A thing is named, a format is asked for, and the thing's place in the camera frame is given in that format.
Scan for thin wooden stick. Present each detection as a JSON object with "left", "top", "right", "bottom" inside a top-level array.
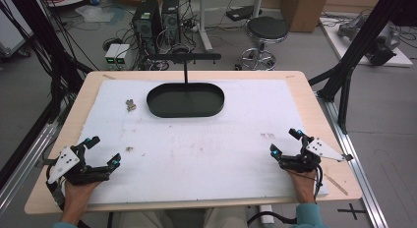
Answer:
[{"left": 324, "top": 173, "right": 350, "bottom": 197}]

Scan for white power supply unit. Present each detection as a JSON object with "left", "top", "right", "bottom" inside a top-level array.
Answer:
[
  {"left": 104, "top": 43, "right": 122, "bottom": 67},
  {"left": 115, "top": 43, "right": 133, "bottom": 68}
]

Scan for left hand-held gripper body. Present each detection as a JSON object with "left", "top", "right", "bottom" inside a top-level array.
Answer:
[{"left": 47, "top": 143, "right": 112, "bottom": 187}]

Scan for black oval tray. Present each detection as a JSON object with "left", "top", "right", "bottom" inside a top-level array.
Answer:
[{"left": 146, "top": 82, "right": 226, "bottom": 119}]

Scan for black metal frame post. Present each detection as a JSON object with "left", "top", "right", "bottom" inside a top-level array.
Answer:
[
  {"left": 308, "top": 0, "right": 417, "bottom": 135},
  {"left": 5, "top": 0, "right": 94, "bottom": 124}
]

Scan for person's right hand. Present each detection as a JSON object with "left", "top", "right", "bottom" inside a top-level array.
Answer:
[{"left": 287, "top": 170, "right": 318, "bottom": 204}]

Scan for large black computer tower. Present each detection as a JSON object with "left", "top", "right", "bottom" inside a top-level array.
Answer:
[{"left": 132, "top": 0, "right": 164, "bottom": 56}]

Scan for black T-shaped stand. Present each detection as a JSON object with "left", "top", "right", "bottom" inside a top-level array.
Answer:
[{"left": 149, "top": 52, "right": 222, "bottom": 91}]

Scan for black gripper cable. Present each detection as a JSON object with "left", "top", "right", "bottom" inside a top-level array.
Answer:
[
  {"left": 44, "top": 162, "right": 67, "bottom": 212},
  {"left": 284, "top": 165, "right": 325, "bottom": 203}
]

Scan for white desk leg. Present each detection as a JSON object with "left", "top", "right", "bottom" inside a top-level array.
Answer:
[{"left": 196, "top": 0, "right": 214, "bottom": 54}]

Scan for white foam mat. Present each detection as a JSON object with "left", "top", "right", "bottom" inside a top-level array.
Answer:
[{"left": 81, "top": 78, "right": 329, "bottom": 205}]

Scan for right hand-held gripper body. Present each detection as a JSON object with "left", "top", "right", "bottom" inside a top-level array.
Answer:
[{"left": 279, "top": 137, "right": 354, "bottom": 174}]

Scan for person's left hand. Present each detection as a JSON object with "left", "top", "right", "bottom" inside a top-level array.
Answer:
[{"left": 62, "top": 180, "right": 100, "bottom": 212}]

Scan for brown cardboard box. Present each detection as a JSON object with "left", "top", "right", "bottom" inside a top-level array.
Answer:
[{"left": 280, "top": 0, "right": 331, "bottom": 33}]

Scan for white tube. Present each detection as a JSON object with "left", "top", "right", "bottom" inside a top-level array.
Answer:
[{"left": 258, "top": 204, "right": 275, "bottom": 226}]

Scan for person's beige trousers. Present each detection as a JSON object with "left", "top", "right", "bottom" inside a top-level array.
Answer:
[{"left": 110, "top": 206, "right": 249, "bottom": 228}]

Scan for white panel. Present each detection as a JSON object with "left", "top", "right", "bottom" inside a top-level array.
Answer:
[{"left": 0, "top": 0, "right": 34, "bottom": 59}]

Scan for flat black device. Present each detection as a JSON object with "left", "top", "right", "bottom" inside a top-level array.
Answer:
[{"left": 225, "top": 5, "right": 264, "bottom": 23}]

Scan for aluminium rail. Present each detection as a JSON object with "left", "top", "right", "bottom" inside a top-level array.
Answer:
[
  {"left": 0, "top": 122, "right": 59, "bottom": 216},
  {"left": 316, "top": 91, "right": 390, "bottom": 228}
]

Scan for clear plastic bag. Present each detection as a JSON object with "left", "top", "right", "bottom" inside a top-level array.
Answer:
[{"left": 74, "top": 4, "right": 128, "bottom": 27}]

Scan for black round stool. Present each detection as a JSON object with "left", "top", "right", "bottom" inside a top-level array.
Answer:
[{"left": 240, "top": 16, "right": 290, "bottom": 72}]

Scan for white floor board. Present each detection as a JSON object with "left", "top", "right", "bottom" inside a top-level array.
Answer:
[{"left": 319, "top": 16, "right": 414, "bottom": 69}]

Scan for grey robot device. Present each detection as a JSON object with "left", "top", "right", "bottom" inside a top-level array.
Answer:
[{"left": 336, "top": 14, "right": 401, "bottom": 67}]

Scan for slim black computer tower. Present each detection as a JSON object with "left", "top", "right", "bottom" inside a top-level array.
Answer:
[{"left": 160, "top": 0, "right": 182, "bottom": 46}]

